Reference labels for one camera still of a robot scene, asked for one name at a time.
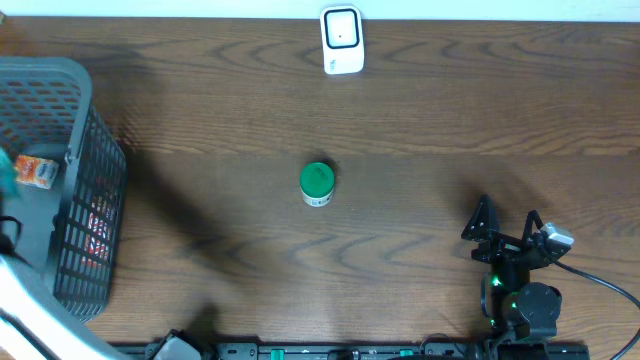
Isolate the red candy bar wrapper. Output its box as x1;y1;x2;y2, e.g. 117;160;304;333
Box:
82;195;113;268

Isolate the white barcode scanner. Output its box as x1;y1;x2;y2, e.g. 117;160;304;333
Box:
320;5;365;75

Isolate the black left camera cable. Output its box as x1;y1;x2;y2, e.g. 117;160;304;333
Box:
0;215;31;266

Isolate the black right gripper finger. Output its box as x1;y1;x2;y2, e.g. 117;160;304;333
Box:
522;210;544;243
461;195;500;242

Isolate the green lid jar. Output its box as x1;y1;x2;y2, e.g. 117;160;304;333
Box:
299;162;335;207

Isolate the black right camera cable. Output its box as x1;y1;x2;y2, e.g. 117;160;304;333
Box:
542;244;640;360

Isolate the black camera cable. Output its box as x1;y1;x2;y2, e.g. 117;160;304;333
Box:
542;244;640;360
0;215;31;266

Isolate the orange small box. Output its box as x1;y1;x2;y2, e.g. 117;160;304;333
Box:
14;155;59;190

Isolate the teal wipes packet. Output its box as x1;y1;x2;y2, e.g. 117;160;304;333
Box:
0;149;19;198

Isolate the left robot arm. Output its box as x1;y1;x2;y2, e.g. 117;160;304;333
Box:
1;255;207;359

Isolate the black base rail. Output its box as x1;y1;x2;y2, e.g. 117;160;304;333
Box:
109;341;591;360

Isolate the grey plastic basket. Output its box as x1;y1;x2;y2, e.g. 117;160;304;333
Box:
1;57;128;320

